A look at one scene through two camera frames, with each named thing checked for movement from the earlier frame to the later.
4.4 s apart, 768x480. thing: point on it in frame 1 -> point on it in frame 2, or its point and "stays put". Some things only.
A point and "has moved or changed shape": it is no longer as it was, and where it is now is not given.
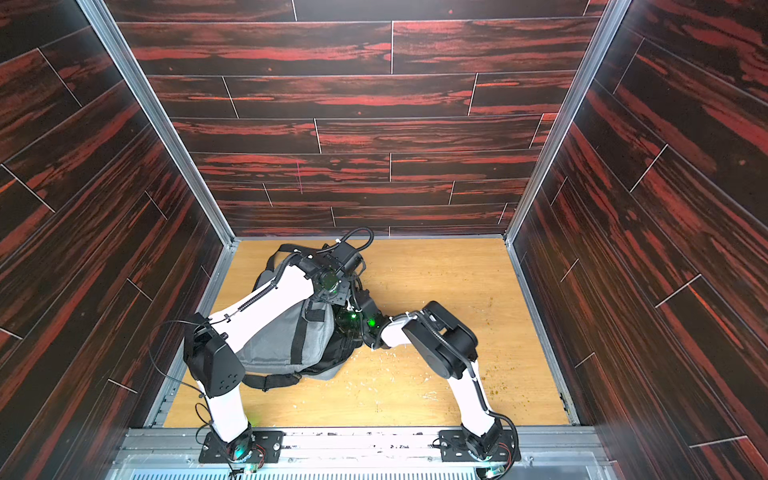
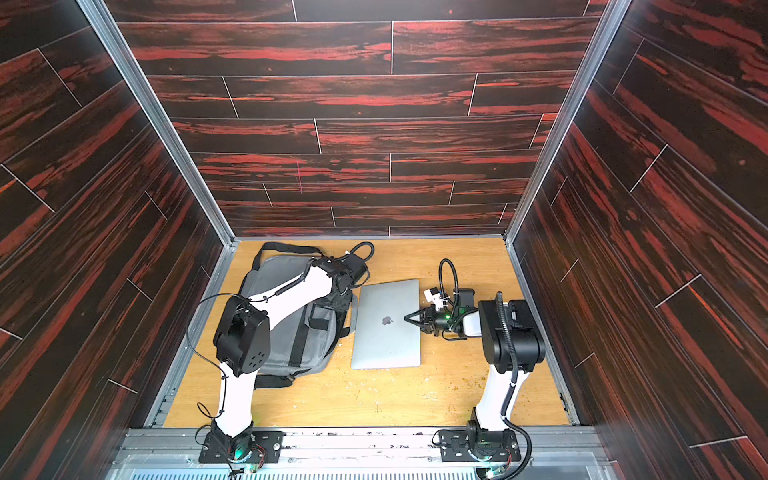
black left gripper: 345,291 stays put
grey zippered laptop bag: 309,342 has moved or changed shape
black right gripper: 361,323 -> 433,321
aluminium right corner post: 614,15 stays put
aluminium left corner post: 118,46 stays put
